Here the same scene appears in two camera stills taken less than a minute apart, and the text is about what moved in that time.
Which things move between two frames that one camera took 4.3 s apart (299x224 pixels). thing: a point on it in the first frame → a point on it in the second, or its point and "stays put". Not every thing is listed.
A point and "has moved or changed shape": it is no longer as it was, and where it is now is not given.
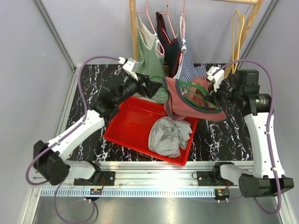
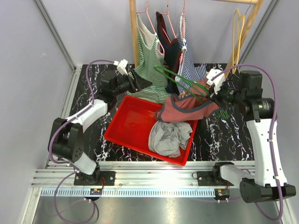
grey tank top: [167, 137] stays put
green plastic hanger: [198, 91] → [220, 112]
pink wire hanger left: [146, 11] stays put
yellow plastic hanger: [238, 27] stays put
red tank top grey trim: [178, 108] has moved or changed shape
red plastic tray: [131, 124] stays put
